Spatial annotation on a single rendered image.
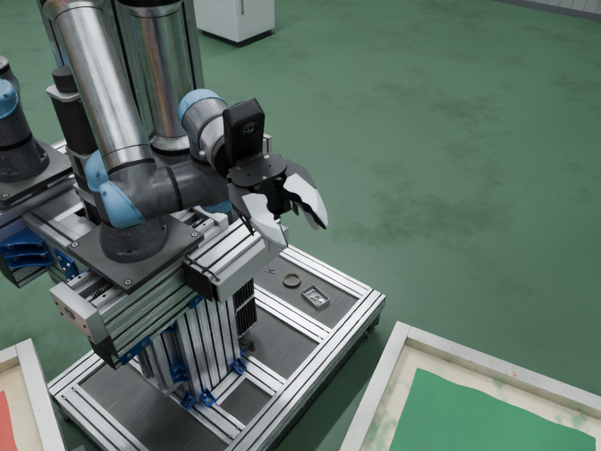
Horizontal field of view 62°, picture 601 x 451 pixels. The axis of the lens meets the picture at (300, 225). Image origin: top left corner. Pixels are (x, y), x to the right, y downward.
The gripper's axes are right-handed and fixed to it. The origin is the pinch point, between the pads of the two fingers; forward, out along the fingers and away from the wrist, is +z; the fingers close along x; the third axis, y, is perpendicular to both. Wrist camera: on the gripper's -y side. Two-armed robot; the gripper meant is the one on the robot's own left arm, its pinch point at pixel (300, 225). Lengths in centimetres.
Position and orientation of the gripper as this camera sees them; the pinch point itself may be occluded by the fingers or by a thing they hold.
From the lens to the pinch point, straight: 56.4
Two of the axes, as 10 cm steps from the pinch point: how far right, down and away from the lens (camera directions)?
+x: -8.7, 4.1, -2.7
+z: 4.7, 5.8, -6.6
